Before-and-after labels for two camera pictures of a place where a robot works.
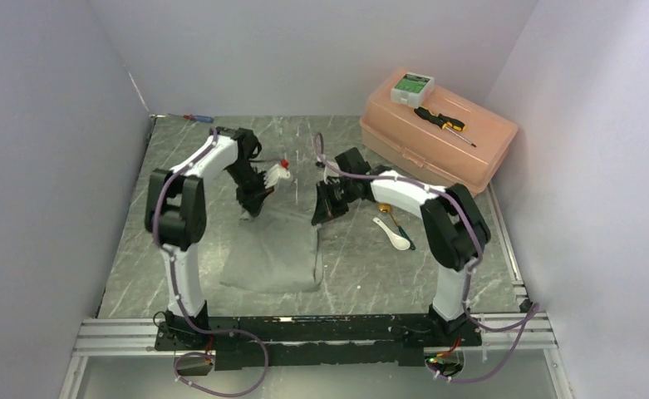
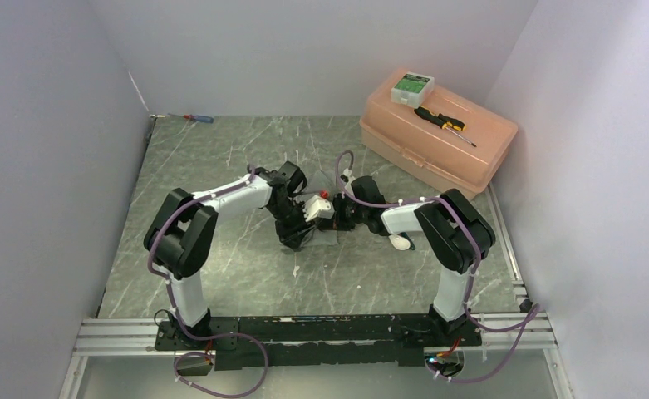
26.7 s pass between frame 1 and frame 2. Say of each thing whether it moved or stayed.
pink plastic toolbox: stayed
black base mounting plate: stayed
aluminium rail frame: stayed
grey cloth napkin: moved
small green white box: stayed
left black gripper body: moved
